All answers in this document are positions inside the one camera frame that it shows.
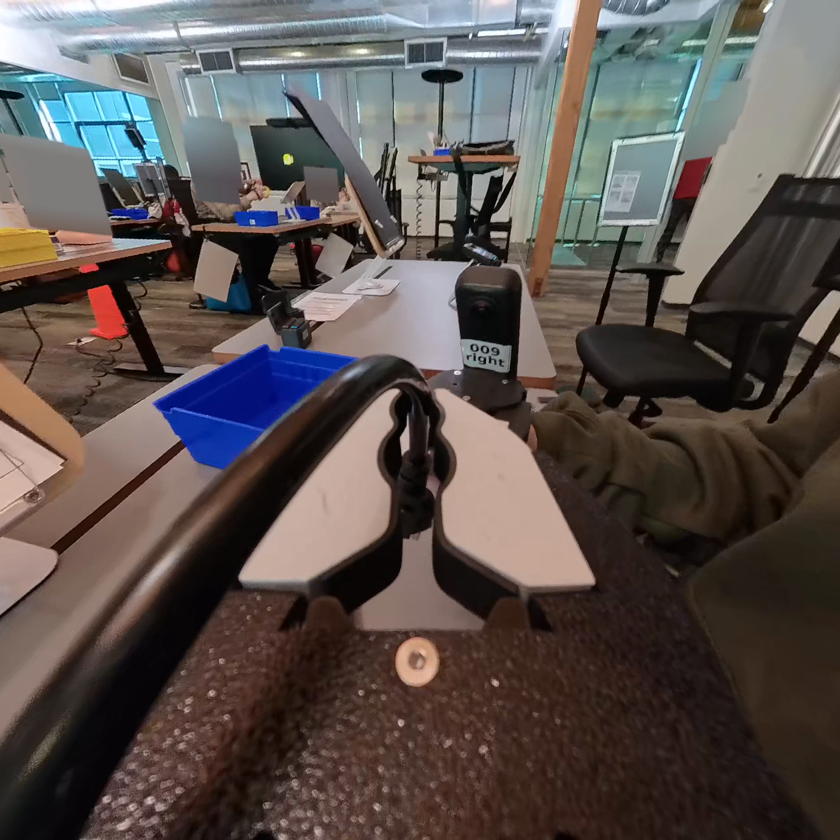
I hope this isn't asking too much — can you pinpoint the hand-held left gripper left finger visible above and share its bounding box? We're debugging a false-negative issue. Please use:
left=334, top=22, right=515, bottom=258
left=238, top=389, right=404, bottom=614

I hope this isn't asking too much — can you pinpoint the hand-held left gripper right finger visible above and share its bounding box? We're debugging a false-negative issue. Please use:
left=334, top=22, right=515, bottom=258
left=430, top=388, right=597, bottom=619

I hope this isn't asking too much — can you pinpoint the blue plastic bin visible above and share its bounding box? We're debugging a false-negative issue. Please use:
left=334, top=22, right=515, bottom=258
left=153, top=344, right=358, bottom=470

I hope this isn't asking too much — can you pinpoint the black power cable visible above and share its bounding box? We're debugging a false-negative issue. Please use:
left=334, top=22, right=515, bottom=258
left=0, top=354, right=442, bottom=840

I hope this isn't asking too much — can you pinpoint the person's right forearm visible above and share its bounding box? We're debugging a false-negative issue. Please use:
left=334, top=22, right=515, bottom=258
left=530, top=371, right=840, bottom=572

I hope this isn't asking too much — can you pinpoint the white board base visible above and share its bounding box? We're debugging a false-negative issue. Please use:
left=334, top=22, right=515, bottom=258
left=341, top=257, right=403, bottom=296

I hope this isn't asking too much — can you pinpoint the wooden standing desk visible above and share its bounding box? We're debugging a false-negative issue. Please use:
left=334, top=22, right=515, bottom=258
left=407, top=153, right=521, bottom=263

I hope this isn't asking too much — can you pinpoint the white paper sheet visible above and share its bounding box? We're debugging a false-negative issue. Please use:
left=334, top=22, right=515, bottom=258
left=292, top=292, right=363, bottom=322

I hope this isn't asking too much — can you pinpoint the black mesh office chair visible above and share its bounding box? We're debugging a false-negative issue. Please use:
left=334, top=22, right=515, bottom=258
left=576, top=174, right=840, bottom=424

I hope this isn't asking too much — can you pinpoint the dark tilted board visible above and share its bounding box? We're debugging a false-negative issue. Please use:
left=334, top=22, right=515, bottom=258
left=283, top=88, right=408, bottom=258

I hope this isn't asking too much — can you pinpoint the framed notice board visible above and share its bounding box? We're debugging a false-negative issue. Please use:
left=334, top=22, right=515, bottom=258
left=594, top=131, right=686, bottom=327

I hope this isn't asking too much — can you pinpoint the wooden desk with blue bins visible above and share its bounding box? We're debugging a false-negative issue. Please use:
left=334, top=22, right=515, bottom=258
left=192, top=213, right=362, bottom=290

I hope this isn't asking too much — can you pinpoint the black floor lamp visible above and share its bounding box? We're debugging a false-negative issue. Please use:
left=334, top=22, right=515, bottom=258
left=420, top=67, right=465, bottom=158

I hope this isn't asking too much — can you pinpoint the person's torso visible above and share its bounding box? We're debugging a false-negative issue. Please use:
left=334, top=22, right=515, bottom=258
left=686, top=459, right=840, bottom=840

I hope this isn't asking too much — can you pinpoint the wooden instruction board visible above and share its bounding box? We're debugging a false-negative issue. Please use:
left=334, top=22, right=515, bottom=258
left=0, top=361, right=86, bottom=536

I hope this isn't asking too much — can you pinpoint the orange traffic cone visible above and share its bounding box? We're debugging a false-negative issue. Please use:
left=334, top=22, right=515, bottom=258
left=79, top=262, right=130, bottom=340

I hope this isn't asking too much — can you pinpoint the white stand base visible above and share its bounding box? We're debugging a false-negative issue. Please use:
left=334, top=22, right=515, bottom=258
left=0, top=537, right=60, bottom=618

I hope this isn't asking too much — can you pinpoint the wooden desk with black legs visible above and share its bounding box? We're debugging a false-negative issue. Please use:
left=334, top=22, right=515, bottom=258
left=0, top=233, right=173, bottom=382

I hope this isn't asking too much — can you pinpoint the yellow plastic bin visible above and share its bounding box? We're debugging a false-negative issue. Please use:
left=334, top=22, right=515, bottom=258
left=0, top=227, right=60, bottom=269

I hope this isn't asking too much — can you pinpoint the black action camera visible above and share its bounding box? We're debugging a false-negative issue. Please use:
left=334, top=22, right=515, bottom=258
left=261, top=289, right=317, bottom=349

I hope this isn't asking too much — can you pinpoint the wooden post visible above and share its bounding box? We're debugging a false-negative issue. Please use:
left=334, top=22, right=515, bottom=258
left=527, top=0, right=603, bottom=298

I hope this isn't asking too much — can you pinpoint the black wall screen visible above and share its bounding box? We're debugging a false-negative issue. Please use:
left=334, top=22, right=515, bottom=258
left=249, top=123, right=347, bottom=193

